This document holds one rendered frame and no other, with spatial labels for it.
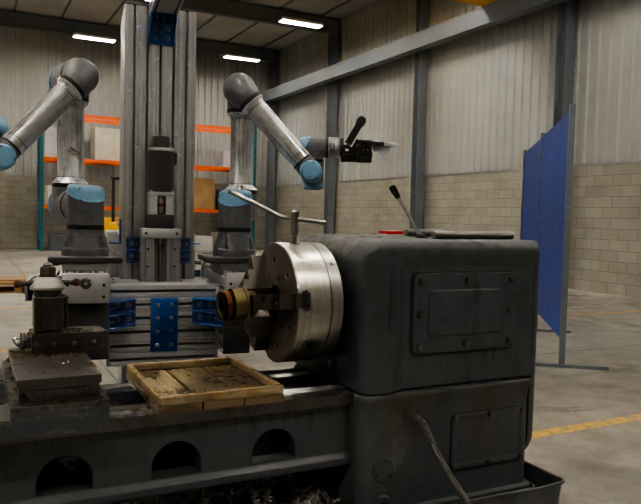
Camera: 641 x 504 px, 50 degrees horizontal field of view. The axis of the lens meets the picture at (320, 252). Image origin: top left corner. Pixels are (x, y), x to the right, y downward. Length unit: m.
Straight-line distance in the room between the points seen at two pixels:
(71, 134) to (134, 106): 0.25
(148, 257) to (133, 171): 0.32
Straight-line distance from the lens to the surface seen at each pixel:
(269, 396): 1.65
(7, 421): 1.48
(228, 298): 1.72
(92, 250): 2.30
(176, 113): 2.54
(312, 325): 1.69
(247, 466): 1.71
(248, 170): 2.53
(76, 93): 2.35
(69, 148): 2.46
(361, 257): 1.70
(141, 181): 2.51
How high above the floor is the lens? 1.31
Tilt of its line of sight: 3 degrees down
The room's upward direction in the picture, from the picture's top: 1 degrees clockwise
